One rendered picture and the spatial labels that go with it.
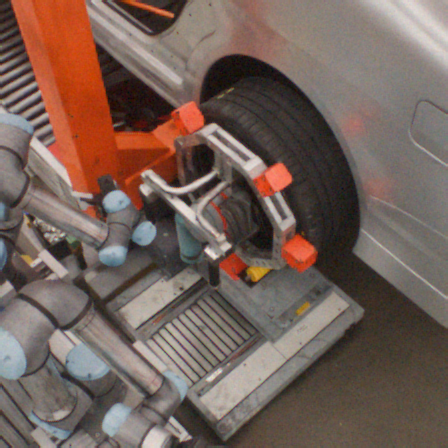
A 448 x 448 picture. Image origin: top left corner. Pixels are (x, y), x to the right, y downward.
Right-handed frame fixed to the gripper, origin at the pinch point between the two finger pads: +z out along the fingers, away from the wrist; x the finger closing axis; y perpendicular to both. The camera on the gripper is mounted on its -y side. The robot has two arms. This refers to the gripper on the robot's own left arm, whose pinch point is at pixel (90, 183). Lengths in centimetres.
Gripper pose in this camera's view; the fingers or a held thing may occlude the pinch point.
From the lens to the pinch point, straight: 229.7
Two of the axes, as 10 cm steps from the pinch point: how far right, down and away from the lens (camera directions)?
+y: 0.2, 8.2, 5.7
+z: -6.2, -4.3, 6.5
